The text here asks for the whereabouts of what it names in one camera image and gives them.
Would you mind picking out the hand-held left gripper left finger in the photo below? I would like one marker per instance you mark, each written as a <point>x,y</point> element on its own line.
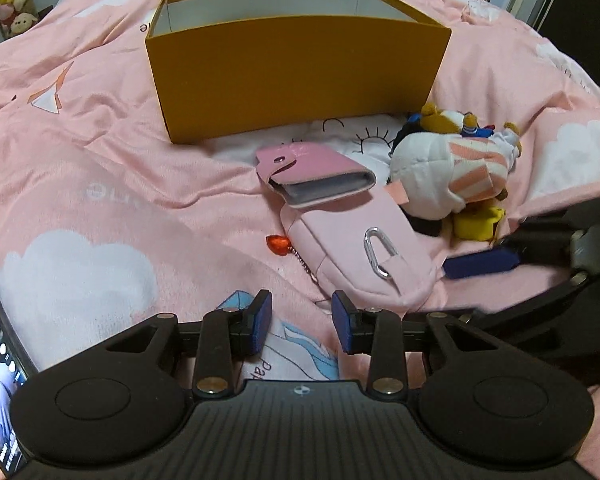
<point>261,320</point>

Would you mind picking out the pink card holder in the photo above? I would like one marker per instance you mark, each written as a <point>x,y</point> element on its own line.
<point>320,165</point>

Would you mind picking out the yellow plush toy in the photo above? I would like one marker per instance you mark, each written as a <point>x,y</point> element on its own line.
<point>475,225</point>

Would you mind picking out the yellow cardboard box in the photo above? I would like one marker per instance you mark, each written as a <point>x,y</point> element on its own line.
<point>290,75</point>

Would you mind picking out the pink cloud print blanket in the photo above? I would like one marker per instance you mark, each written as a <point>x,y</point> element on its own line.
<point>105,185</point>

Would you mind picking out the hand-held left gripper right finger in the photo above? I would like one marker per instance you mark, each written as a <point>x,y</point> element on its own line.
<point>342,320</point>

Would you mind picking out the silver carabiner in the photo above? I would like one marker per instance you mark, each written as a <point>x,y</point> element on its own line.
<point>373,259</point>

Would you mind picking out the pink fabric pouch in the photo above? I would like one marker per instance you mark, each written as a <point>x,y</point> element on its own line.
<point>340,240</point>

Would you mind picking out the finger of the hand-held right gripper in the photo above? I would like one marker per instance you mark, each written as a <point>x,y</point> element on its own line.
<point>480,262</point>
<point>540,300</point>

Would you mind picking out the pink striped white plush toy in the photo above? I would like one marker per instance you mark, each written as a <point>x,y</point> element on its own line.
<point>430,170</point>

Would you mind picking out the brown bear plush toy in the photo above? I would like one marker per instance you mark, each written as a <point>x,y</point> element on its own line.
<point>440,120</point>

